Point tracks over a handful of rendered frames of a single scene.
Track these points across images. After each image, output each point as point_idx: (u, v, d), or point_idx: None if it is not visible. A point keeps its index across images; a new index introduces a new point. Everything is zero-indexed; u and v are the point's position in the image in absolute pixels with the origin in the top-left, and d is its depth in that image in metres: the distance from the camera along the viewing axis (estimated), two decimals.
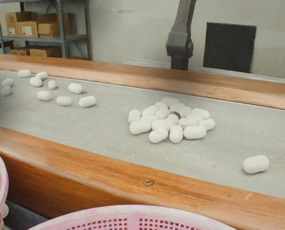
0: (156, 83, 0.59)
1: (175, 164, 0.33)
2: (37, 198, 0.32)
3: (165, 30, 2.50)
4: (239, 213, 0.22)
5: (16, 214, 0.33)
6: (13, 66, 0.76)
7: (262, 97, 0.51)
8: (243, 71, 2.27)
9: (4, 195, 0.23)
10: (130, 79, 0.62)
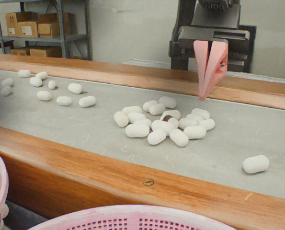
0: (156, 83, 0.59)
1: (175, 164, 0.33)
2: (37, 198, 0.32)
3: (165, 30, 2.50)
4: (239, 213, 0.22)
5: (16, 214, 0.33)
6: (13, 66, 0.76)
7: (262, 97, 0.51)
8: (243, 71, 2.27)
9: (4, 195, 0.23)
10: (130, 79, 0.62)
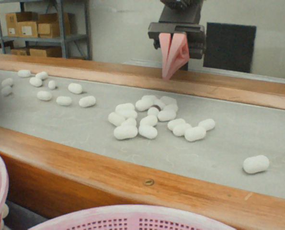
0: (156, 83, 0.59)
1: (175, 164, 0.33)
2: (37, 198, 0.32)
3: None
4: (239, 213, 0.22)
5: (16, 214, 0.33)
6: (13, 66, 0.76)
7: (262, 97, 0.51)
8: (243, 71, 2.27)
9: (4, 195, 0.23)
10: (130, 79, 0.62)
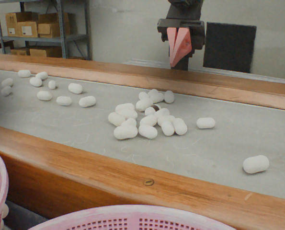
0: (156, 83, 0.59)
1: (175, 164, 0.33)
2: (37, 198, 0.32)
3: None
4: (239, 213, 0.22)
5: (16, 214, 0.33)
6: (13, 66, 0.76)
7: (262, 97, 0.51)
8: (243, 71, 2.27)
9: (4, 195, 0.23)
10: (130, 79, 0.62)
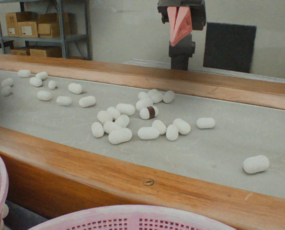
0: (156, 83, 0.59)
1: (175, 164, 0.33)
2: (37, 198, 0.32)
3: (165, 30, 2.50)
4: (239, 213, 0.22)
5: (16, 214, 0.33)
6: (13, 66, 0.76)
7: (262, 97, 0.51)
8: (243, 71, 2.27)
9: (4, 195, 0.23)
10: (130, 79, 0.62)
